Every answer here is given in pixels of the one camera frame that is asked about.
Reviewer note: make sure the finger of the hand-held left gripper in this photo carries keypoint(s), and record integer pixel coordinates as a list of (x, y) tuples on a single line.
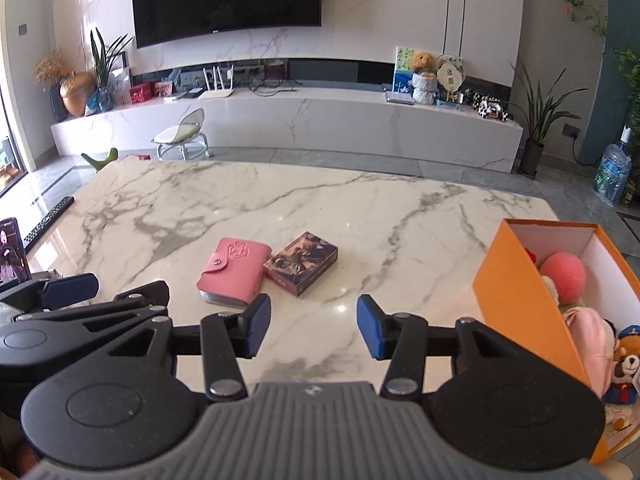
[(145, 294), (72, 286)]

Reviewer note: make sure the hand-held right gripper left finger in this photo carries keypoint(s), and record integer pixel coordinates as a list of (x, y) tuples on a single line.
[(257, 325)]

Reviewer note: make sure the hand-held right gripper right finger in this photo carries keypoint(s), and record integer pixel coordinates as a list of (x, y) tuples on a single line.
[(371, 327)]

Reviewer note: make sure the pink leather card wallet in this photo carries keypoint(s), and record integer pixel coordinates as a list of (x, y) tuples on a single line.
[(232, 270)]

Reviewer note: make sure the dark printed card box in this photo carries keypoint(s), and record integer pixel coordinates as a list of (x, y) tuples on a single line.
[(300, 262)]

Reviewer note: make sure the orange cardboard box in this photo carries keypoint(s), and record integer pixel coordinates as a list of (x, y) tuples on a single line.
[(510, 290)]

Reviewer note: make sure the pink and green pom-pom ball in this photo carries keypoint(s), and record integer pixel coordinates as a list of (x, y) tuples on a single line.
[(562, 275)]

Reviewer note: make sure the pink fabric pouch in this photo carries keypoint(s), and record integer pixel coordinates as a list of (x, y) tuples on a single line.
[(590, 350)]

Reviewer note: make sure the smartphone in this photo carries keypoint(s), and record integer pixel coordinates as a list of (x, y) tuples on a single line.
[(12, 252)]

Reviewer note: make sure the green toy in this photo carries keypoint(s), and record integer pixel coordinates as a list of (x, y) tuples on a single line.
[(102, 159)]

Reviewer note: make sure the small white swivel chair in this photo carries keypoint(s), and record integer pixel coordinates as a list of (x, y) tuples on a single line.
[(180, 132)]

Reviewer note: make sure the gold round vase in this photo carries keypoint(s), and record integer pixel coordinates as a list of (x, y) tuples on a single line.
[(77, 95)]

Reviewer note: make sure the red gift box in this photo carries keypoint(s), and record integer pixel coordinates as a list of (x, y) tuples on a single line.
[(141, 94)]

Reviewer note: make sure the pink gift box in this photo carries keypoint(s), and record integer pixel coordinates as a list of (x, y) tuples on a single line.
[(163, 89)]

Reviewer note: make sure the white marble tv console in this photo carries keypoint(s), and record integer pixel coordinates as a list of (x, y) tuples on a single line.
[(325, 120)]

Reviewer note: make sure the white wifi router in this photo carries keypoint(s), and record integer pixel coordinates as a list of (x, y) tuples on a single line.
[(216, 92)]

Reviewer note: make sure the green plant in glass vase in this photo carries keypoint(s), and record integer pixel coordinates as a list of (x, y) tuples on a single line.
[(107, 70)]

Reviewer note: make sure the dried flower bouquet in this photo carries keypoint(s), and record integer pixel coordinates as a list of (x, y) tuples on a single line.
[(50, 67)]

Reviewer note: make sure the grey laptop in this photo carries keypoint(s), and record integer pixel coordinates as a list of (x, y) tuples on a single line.
[(399, 98)]

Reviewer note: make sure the tall potted plant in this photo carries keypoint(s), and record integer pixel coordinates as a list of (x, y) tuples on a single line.
[(531, 157)]

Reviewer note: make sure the white wrapped flower pot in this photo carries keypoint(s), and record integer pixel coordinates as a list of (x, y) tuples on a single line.
[(426, 87)]

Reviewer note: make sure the black and white checkered ornament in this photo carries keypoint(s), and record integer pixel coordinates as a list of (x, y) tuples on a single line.
[(490, 107)]

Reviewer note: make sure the blue and green painting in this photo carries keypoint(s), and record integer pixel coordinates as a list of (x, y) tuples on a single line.
[(401, 67)]

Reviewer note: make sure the round decorative fan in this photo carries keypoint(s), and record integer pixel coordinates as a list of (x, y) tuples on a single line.
[(450, 75)]

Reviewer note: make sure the brown teddy bear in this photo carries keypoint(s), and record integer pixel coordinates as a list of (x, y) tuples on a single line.
[(423, 60)]

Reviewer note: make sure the blue water jug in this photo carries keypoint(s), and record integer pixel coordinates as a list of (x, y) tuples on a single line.
[(612, 172)]

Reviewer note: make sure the wall socket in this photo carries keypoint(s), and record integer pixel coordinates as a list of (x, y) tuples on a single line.
[(571, 131)]

